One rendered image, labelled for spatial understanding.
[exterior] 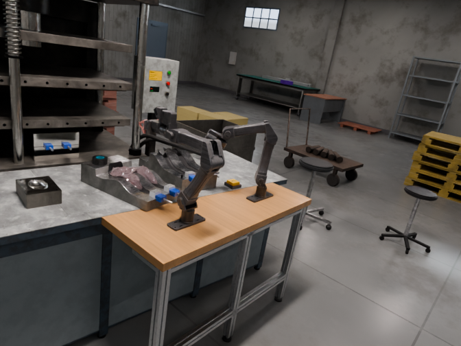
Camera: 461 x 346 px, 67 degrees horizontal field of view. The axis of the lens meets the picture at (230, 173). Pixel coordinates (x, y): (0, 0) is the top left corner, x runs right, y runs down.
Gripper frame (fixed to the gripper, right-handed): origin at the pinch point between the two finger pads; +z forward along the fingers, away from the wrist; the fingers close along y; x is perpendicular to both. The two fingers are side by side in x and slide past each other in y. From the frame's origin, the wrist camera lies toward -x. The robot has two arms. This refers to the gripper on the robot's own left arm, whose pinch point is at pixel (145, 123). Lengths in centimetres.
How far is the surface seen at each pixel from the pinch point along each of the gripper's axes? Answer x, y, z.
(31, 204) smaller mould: 37, 52, 11
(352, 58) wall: -80, -969, 315
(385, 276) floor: 122, -188, -93
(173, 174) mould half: 30.7, -20.5, -2.0
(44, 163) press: 39, 23, 69
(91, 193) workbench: 39.1, 21.4, 13.7
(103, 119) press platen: 14, -18, 71
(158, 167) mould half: 31.9, -22.3, 14.5
